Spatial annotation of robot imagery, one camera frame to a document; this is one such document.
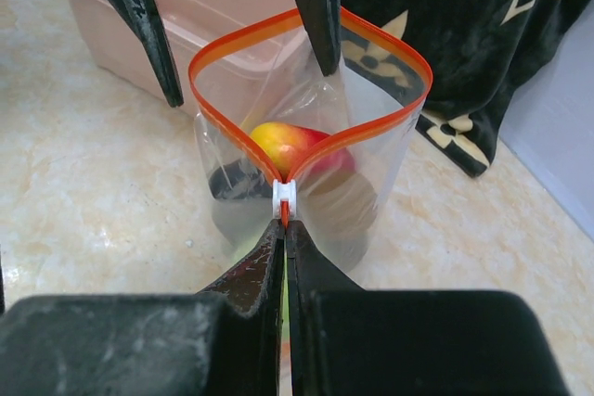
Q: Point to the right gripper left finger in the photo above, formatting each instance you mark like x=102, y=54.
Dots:
x=223, y=340

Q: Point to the red chili pepper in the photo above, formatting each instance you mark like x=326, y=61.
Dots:
x=285, y=143

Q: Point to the orange brown fruit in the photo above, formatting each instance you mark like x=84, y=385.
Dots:
x=339, y=210

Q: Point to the black floral pillow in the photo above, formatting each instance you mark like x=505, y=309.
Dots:
x=480, y=52

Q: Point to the clear zip top bag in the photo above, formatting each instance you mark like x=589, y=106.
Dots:
x=268, y=72

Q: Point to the pink plastic bin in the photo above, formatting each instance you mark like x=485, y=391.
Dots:
x=190, y=25

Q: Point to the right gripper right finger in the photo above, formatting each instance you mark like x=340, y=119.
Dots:
x=346, y=340

